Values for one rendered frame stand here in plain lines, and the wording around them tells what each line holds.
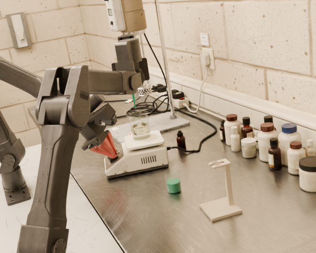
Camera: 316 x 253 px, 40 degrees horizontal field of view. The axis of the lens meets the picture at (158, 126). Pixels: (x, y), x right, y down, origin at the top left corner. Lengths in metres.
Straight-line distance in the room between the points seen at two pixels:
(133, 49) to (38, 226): 0.52
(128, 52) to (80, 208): 0.45
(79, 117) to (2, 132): 0.53
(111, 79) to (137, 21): 0.65
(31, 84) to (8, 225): 0.40
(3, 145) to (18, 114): 2.34
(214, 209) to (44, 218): 0.44
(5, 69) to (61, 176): 0.53
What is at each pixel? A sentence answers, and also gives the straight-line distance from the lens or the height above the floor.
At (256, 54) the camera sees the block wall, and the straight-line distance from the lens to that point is 1.54.
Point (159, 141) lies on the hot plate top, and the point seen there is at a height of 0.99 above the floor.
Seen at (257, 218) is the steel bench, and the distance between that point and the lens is 1.07.
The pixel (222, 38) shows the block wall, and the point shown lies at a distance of 1.70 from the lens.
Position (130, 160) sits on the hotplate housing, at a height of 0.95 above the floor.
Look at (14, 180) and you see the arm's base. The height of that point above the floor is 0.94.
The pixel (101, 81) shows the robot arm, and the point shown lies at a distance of 0.98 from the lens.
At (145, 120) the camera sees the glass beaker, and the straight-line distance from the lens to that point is 1.36.
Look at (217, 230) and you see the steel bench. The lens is 1.03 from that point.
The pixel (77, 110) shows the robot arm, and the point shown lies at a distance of 0.86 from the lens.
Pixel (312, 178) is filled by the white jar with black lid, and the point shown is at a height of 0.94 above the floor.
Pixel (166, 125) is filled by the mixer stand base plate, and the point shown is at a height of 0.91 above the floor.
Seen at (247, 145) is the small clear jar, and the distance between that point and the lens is 1.35.
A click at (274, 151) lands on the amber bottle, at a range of 1.27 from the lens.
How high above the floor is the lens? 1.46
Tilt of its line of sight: 18 degrees down
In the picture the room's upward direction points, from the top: 9 degrees counter-clockwise
